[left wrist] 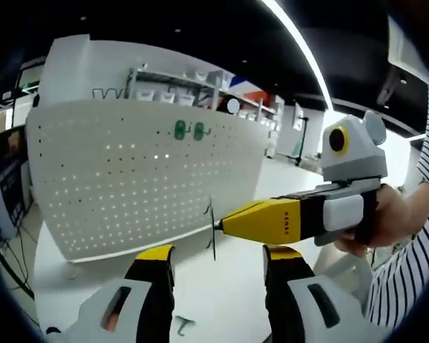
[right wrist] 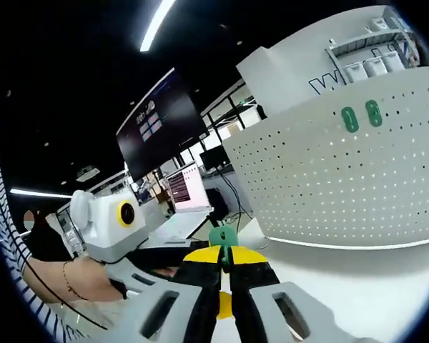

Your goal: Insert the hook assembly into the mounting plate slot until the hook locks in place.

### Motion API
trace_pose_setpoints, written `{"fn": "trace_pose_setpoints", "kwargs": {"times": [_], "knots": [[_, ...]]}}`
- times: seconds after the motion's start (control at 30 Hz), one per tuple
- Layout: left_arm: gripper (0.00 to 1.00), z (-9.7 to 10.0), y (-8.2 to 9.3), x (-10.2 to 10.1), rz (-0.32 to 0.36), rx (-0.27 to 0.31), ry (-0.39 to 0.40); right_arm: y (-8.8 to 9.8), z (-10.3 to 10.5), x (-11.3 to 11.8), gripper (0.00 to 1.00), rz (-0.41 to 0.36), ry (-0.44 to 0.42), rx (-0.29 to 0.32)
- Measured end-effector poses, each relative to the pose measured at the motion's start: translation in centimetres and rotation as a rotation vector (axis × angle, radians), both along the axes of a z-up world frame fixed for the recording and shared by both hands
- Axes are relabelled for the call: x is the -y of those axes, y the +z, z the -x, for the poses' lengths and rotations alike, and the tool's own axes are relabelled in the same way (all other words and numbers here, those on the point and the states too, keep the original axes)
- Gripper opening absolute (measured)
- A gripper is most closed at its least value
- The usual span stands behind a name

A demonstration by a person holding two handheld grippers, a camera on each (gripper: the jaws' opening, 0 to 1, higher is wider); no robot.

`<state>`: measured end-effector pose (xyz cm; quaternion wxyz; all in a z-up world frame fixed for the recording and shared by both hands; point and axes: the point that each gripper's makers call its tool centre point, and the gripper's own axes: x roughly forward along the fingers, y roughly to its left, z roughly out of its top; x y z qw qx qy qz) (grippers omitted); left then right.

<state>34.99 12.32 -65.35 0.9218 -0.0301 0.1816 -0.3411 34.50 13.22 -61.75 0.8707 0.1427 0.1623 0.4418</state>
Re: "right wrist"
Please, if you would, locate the row of white storage bins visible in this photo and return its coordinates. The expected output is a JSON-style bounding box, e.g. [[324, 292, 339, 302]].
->
[[345, 48, 403, 81]]

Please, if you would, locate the ceiling light strip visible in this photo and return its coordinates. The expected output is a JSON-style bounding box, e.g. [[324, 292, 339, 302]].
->
[[139, 0, 177, 54]]

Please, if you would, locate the green hook assembly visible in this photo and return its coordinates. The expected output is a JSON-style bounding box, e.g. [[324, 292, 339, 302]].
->
[[207, 224, 239, 274], [340, 106, 360, 134], [365, 99, 383, 128]]

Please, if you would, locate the large dark wall screen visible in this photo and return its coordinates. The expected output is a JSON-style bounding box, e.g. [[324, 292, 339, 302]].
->
[[116, 66, 211, 182]]

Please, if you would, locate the open laptop with pink screen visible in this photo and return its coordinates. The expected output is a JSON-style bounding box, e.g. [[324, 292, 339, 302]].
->
[[148, 168, 215, 248]]

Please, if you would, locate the white perforated mounting plate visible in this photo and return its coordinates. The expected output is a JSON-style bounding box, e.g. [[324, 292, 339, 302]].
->
[[221, 64, 429, 251]]

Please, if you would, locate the thin red bracelet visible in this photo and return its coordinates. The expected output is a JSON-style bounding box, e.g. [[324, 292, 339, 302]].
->
[[61, 259, 90, 302]]

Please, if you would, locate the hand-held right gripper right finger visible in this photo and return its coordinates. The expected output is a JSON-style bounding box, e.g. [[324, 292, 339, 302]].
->
[[225, 247, 380, 343]]

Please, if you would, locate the metal storage shelf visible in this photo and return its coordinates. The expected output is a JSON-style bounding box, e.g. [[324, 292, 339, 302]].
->
[[325, 16, 429, 85]]

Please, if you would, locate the person's left hand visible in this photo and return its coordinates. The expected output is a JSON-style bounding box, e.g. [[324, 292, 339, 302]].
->
[[71, 257, 129, 302]]

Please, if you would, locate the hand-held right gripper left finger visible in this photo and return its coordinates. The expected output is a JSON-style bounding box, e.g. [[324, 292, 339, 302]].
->
[[102, 244, 225, 343]]

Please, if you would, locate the black cable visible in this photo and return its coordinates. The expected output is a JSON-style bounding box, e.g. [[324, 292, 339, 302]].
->
[[21, 257, 110, 330]]

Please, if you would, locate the operator in striped shirt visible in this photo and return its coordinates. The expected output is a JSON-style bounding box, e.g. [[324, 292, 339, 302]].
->
[[0, 131, 79, 343]]

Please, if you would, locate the black desk monitor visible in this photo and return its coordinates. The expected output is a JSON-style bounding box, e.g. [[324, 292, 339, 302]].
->
[[199, 146, 232, 172]]

